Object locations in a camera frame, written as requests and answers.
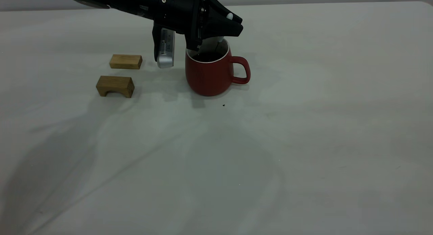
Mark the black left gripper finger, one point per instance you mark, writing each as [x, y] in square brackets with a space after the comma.
[216, 15]
[220, 30]

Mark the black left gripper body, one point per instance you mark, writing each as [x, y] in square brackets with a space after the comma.
[179, 11]

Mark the red ceramic mug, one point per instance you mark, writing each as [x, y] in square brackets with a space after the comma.
[209, 79]

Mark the flat rectangular wooden block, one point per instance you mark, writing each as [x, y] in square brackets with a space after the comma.
[127, 61]

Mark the arch-shaped wooden block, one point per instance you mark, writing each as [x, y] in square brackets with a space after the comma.
[116, 83]

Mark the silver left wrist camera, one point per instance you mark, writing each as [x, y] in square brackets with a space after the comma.
[166, 52]

